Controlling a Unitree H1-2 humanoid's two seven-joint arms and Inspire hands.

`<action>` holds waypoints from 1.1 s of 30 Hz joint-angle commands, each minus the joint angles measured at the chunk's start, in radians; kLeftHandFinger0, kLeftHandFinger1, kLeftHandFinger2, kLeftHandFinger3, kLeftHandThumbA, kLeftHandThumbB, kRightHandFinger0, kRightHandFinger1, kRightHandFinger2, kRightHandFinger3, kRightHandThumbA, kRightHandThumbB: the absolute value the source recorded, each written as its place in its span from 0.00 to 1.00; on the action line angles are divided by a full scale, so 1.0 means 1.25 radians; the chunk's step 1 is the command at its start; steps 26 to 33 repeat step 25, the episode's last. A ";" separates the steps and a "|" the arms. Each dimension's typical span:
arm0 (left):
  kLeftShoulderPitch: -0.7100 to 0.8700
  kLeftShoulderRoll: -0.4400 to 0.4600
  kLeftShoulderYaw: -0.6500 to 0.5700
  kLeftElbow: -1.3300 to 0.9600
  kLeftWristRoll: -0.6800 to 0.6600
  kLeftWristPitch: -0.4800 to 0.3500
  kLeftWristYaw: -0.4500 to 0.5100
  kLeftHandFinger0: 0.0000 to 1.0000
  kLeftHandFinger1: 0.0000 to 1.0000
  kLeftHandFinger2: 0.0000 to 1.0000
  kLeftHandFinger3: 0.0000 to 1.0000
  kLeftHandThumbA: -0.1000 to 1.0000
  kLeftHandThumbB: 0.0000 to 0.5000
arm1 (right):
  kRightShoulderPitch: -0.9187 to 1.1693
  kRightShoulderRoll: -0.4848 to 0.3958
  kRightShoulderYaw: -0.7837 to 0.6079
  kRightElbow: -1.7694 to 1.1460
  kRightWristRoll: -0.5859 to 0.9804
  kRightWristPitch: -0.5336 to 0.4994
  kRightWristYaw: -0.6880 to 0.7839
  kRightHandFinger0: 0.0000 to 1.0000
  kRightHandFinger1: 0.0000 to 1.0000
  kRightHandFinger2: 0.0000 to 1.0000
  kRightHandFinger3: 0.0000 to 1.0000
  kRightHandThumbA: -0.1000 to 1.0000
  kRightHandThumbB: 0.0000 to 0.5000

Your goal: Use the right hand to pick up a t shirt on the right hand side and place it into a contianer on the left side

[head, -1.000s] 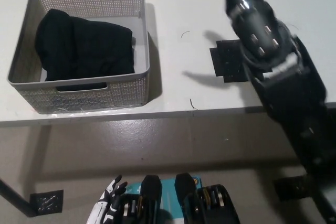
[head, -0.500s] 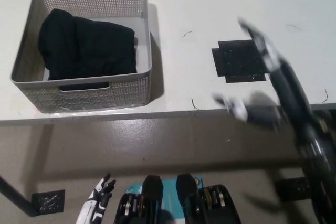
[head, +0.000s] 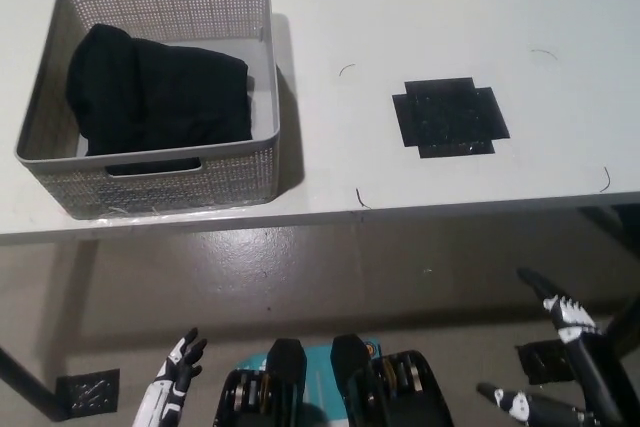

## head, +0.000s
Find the black cross-shaped table tape patch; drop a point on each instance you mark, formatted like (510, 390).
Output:
(450, 117)

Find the black t-shirt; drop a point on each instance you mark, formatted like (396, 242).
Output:
(160, 97)

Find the black left robot leg block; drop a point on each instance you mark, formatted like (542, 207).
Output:
(285, 367)

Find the black robot leg block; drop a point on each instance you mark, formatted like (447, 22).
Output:
(400, 392)
(285, 367)

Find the grey perforated plastic basket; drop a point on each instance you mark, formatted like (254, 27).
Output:
(235, 177)

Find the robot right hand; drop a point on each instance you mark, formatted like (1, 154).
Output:
(575, 322)

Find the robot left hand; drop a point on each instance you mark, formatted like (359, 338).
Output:
(167, 392)

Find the black right robot leg block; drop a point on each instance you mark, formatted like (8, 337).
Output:
(400, 392)

